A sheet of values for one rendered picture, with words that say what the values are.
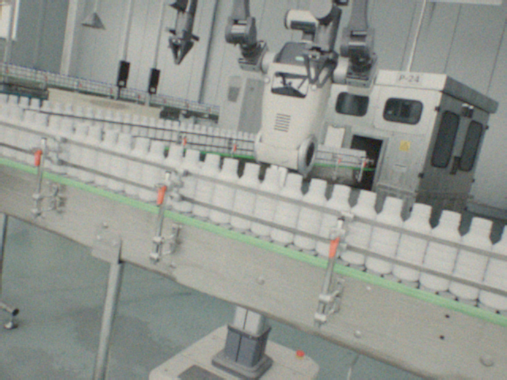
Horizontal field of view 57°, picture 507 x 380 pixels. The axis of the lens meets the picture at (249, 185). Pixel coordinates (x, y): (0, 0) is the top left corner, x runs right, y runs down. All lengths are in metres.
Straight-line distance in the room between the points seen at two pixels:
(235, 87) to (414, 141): 3.44
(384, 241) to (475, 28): 12.54
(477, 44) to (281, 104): 11.77
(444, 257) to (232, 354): 1.18
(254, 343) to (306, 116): 0.92
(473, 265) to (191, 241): 0.66
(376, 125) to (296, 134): 3.23
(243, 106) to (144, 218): 5.99
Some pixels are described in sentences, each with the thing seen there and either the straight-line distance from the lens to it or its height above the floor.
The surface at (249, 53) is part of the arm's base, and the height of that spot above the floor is 1.52.
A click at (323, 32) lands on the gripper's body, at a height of 1.53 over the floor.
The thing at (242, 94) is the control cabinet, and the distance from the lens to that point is 7.19.
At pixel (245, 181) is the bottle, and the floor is 1.12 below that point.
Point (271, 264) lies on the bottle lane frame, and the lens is 1.12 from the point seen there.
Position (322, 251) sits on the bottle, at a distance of 1.09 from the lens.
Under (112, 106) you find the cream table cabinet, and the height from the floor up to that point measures 1.12.
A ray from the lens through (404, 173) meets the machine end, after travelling 4.74.
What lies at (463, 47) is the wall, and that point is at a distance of 13.38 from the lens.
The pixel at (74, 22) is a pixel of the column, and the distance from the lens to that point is 12.02.
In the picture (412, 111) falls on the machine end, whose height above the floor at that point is 1.64.
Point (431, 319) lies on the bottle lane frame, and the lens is 1.05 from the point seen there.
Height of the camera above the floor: 1.28
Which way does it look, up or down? 8 degrees down
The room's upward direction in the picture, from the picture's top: 11 degrees clockwise
